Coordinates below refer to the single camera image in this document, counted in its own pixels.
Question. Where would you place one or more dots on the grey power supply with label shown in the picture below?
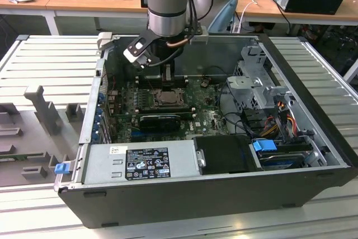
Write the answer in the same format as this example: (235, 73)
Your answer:
(98, 166)

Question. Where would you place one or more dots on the grey metal drive cage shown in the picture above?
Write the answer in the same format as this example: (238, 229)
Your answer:
(243, 82)

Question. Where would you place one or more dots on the pale blue teach pendant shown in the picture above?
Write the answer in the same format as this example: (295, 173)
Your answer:
(223, 15)

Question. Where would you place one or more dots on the small silver CPU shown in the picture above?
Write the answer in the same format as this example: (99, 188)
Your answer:
(170, 97)

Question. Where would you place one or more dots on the black RAM slots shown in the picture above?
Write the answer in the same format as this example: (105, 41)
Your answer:
(165, 109)

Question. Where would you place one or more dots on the blue case latch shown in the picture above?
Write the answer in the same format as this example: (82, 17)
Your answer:
(62, 168)

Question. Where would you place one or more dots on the small wrist camera with bracket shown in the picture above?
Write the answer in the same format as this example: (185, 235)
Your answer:
(200, 36)

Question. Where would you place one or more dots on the green motherboard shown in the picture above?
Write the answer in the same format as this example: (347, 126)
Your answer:
(204, 116)

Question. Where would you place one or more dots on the black plastic shroud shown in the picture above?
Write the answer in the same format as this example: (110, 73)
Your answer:
(226, 155)

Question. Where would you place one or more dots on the black open PC case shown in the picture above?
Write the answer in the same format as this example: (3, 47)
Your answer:
(195, 202)

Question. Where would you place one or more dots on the blue disk carrier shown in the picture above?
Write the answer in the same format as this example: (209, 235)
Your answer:
(264, 150)

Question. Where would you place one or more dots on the hard disk drive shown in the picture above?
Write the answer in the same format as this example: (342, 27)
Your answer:
(282, 160)

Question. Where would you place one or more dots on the CPU socket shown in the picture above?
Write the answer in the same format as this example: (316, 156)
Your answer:
(153, 97)

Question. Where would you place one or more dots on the black RAM sticks pair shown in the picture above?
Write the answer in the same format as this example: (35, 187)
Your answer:
(152, 80)

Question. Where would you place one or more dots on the grey parts rack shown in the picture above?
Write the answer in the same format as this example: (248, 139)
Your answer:
(33, 138)

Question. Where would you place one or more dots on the blue expansion card clips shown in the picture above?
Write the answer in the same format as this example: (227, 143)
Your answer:
(98, 118)

